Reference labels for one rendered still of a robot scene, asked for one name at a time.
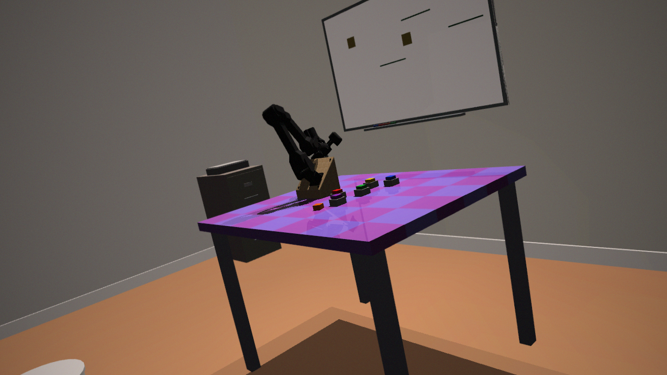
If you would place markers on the yellow button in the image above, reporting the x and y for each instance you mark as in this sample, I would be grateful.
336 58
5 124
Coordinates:
371 182

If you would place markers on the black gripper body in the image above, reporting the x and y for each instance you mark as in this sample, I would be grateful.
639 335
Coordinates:
334 138

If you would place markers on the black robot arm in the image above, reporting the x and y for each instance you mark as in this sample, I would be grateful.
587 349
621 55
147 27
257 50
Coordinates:
308 140

